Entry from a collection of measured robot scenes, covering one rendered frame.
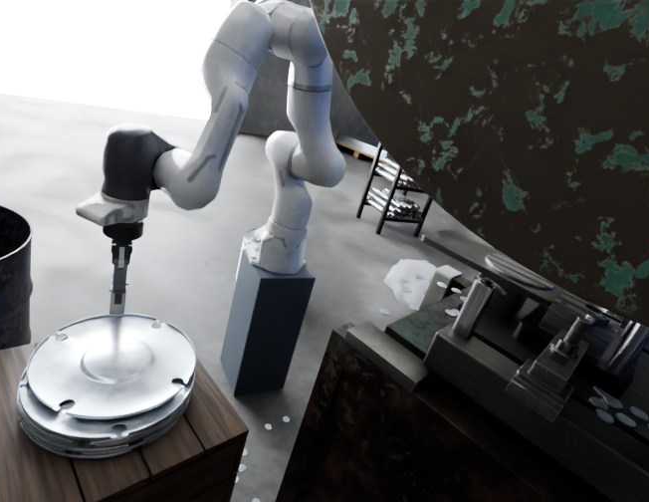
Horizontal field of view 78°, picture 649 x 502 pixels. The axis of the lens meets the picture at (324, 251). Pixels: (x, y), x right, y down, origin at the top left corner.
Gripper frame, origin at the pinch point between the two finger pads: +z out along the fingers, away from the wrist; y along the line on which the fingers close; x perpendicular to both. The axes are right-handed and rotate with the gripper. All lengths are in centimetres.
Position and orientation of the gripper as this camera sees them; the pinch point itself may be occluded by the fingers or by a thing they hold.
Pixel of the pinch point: (117, 300)
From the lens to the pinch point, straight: 100.5
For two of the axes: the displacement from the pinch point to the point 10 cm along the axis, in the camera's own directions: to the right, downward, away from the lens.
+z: -2.6, 8.8, 3.9
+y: -3.9, -4.6, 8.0
